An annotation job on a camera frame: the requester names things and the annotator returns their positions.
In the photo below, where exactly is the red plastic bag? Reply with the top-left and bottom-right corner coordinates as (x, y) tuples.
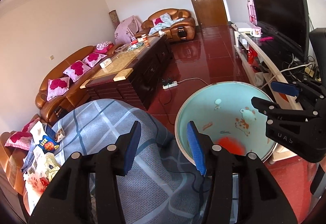
(24, 173), (50, 214)

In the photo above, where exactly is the pale yellow printed bag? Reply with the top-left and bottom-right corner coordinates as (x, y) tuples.
(44, 152), (61, 182)

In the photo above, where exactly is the red mesh net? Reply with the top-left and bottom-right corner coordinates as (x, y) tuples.
(214, 137), (247, 156)

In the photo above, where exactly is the mint green trash bin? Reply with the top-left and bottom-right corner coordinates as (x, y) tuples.
(175, 82), (277, 163)

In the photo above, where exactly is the white TV stand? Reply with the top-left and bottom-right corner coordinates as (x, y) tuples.
(232, 24), (302, 110)

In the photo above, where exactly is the white rectangular box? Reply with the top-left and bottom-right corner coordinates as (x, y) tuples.
(26, 146), (46, 177)

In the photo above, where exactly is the small brown white box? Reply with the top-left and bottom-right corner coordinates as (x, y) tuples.
(55, 128), (66, 143)

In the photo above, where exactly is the brown leather chaise sofa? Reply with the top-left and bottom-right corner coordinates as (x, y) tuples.
(0, 114), (34, 196)

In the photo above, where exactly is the white mug with print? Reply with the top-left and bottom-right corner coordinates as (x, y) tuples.
(250, 26), (261, 38)

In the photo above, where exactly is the blue Look milk carton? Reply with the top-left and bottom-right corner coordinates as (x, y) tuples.
(30, 121), (60, 153)

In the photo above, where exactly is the pink floral pillow on chaise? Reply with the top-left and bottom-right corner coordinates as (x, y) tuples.
(5, 117), (40, 151)

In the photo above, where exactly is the black flat television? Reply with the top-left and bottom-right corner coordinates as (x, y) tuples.
(253, 0), (309, 62)

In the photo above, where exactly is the white power strip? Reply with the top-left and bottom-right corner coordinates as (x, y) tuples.
(162, 81), (178, 90)

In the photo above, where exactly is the long brown leather sofa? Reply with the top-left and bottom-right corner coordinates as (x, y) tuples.
(35, 44), (123, 126)

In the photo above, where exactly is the pink floral pillow left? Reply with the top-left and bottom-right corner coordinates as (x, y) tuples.
(47, 77), (70, 102)

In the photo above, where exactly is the brown leather armchair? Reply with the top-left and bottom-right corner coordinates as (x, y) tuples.
(135, 8), (196, 42)

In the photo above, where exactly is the pink floral pillow middle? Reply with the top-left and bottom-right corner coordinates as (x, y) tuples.
(63, 60), (91, 83)

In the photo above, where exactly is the light blue cloth on armchair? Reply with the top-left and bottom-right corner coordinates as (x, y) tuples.
(149, 13), (184, 36)

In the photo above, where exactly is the dark wood coffee table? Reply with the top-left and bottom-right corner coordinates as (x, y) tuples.
(84, 35), (172, 110)

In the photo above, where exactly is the pink floral pillow right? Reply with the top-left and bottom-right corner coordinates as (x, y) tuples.
(82, 52), (107, 68)

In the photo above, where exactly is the white tissue box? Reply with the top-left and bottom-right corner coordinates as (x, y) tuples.
(100, 58), (112, 69)

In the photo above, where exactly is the folded pink blanket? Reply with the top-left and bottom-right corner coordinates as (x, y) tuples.
(94, 41), (114, 54)

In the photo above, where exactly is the pink cloth covered appliance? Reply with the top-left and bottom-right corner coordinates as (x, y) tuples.
(114, 15), (142, 45)

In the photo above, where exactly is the tall patterned floor lamp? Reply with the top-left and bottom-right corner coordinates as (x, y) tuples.
(109, 10), (120, 29)

